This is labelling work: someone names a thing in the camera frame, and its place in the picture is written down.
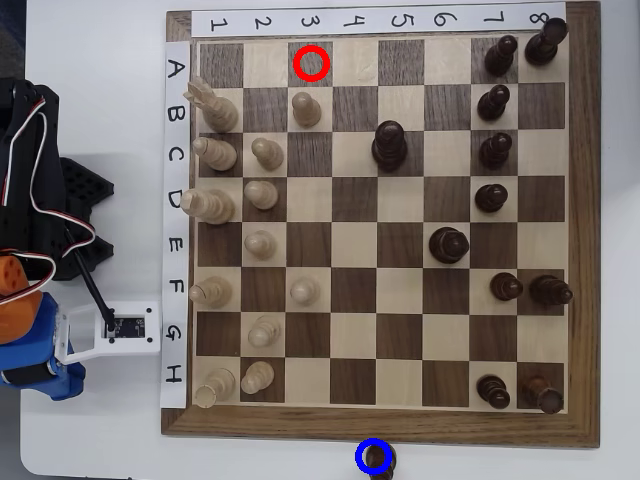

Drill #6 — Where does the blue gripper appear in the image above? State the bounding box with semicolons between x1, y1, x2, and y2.
0;292;87;401

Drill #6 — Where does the dark wooden pawn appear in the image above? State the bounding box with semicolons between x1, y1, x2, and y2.
473;183;510;214
475;373;512;410
488;271;525;302
360;439;400;480
478;131;514;170
476;83;512;123
483;33;520;78

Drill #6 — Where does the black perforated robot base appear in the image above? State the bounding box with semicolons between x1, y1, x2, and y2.
52;157;115;281

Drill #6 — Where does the light wooden rook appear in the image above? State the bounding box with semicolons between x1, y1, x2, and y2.
193;367;236;410

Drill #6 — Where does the light wooden bishop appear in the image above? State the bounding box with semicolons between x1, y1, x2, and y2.
192;135;239;172
188;275;234;310

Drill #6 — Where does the light wooden pawn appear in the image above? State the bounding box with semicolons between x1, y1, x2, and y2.
243;179;280;211
247;314;283;350
243;229;278;261
289;278;321;307
250;137;286;171
291;91;322;129
240;360;276;395

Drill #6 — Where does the light wooden king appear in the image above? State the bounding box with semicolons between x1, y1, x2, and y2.
179;187;236;225

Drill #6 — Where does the light wooden knight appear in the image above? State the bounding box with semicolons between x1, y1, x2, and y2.
183;75;240;134

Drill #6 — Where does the wooden chessboard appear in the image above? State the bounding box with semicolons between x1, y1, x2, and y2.
160;1;601;449

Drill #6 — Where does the dark pawn at 5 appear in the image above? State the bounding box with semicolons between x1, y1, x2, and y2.
371;119;409;174

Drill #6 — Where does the dark pawn at 6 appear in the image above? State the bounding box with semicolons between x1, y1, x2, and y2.
428;226;471;265

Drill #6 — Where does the white number label strip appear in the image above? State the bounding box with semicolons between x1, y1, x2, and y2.
191;2;568;39

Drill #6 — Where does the dark wooden rook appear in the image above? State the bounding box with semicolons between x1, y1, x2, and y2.
519;374;565;415
523;16;570;66

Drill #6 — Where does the dark wooden bishop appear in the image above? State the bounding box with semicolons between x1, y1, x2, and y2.
528;273;575;306

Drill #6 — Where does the black camera cable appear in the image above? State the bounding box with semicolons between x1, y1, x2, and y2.
72;247;117;337

